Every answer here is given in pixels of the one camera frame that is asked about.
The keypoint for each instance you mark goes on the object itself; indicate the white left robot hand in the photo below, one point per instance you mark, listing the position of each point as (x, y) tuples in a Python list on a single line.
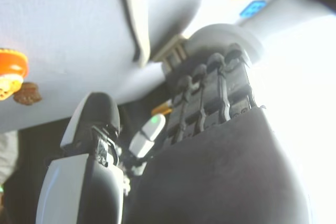
[(210, 176)]

